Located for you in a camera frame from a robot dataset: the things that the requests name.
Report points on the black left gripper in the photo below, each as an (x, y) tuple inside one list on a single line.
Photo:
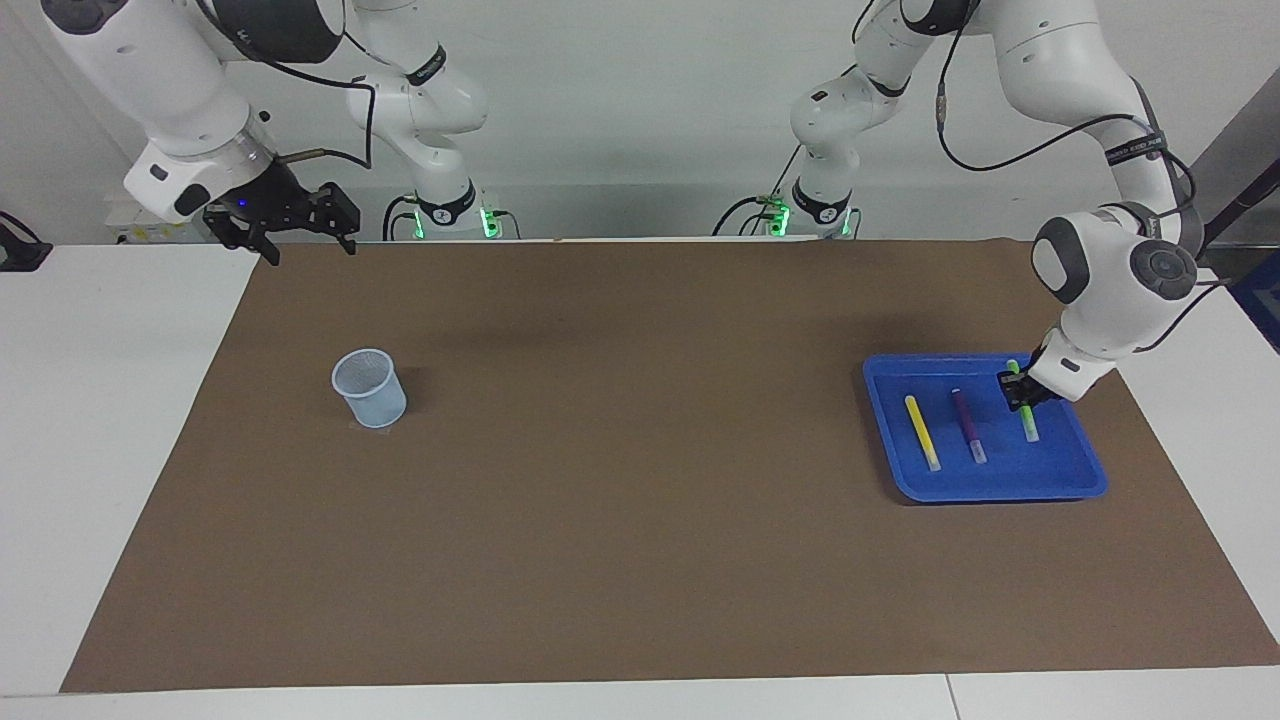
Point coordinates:
[(1038, 365)]

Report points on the white power strip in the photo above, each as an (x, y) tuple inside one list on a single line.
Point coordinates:
[(135, 232)]

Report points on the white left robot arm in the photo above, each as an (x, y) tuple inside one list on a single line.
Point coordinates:
[(1110, 300)]

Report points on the yellow highlighter pen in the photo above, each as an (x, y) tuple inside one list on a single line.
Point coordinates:
[(920, 430)]

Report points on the brown table mat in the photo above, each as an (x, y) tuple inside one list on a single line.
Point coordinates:
[(640, 500)]

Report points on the blue plastic tray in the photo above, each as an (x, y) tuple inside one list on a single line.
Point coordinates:
[(1060, 470)]

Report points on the purple highlighter pen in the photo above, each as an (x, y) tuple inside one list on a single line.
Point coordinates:
[(966, 420)]

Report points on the translucent pen cup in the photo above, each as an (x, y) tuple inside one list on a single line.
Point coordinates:
[(375, 400)]

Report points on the green highlighter pen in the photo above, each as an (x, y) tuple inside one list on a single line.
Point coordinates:
[(1030, 425)]

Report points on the blue box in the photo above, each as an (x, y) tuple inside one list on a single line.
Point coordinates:
[(1262, 295)]

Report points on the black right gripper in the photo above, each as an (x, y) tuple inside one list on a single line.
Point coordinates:
[(260, 200)]

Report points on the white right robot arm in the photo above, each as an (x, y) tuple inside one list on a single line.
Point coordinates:
[(150, 70)]

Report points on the black pole with base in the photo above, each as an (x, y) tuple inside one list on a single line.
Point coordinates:
[(1235, 205)]

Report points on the grey partition panel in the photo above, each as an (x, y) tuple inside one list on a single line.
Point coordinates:
[(1230, 140)]

